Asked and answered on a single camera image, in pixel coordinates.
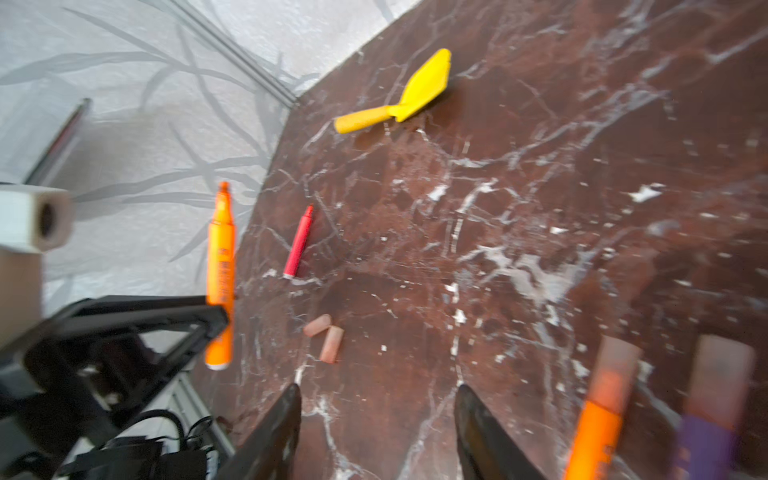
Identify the aluminium front rail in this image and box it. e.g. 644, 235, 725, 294
145, 372, 235, 462

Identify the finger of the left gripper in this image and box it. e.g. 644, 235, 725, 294
35, 296, 229, 432

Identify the orange highlighter pen group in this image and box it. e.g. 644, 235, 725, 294
564, 336, 642, 479

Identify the pink highlighter pen group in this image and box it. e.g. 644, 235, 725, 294
283, 205, 314, 278

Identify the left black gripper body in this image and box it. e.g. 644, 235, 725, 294
1, 335, 209, 479

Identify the yellow toy shovel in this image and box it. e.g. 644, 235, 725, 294
334, 49, 452, 134

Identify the clear plastic wall bin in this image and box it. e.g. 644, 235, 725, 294
1, 98, 92, 186

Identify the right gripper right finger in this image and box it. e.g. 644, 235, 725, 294
454, 384, 543, 479

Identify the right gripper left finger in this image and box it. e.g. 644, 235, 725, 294
216, 383, 302, 480

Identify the purple highlighter pen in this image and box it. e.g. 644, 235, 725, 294
668, 335, 756, 479

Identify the translucent pen cap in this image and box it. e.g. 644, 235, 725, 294
303, 314, 332, 337
320, 326, 344, 364

